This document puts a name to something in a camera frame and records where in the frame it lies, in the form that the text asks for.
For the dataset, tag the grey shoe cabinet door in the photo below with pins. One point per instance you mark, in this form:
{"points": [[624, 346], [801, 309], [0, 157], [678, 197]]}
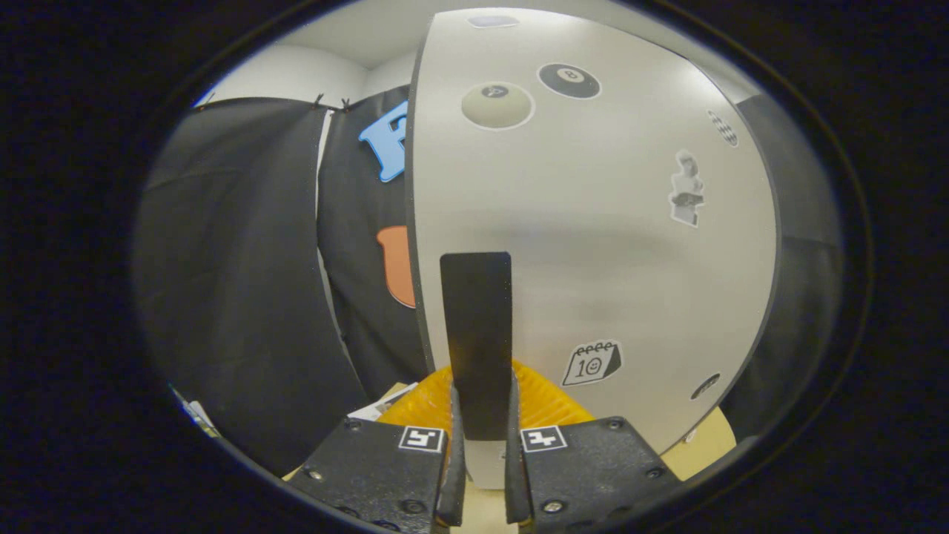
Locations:
{"points": [[578, 245]]}

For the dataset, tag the white printed paper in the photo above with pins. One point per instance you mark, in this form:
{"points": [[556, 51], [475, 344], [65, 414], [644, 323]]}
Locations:
{"points": [[385, 404]]}

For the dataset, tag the blue and white object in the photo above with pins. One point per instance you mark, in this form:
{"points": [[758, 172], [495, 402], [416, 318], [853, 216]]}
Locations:
{"points": [[194, 411]]}

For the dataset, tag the black backdrop cloth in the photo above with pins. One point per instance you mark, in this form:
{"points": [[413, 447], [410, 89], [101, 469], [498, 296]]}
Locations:
{"points": [[222, 297]]}

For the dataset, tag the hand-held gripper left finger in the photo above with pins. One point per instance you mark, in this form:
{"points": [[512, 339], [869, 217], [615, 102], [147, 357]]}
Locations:
{"points": [[371, 475]]}

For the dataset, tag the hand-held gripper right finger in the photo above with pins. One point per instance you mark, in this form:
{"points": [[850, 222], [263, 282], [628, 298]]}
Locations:
{"points": [[586, 475]]}

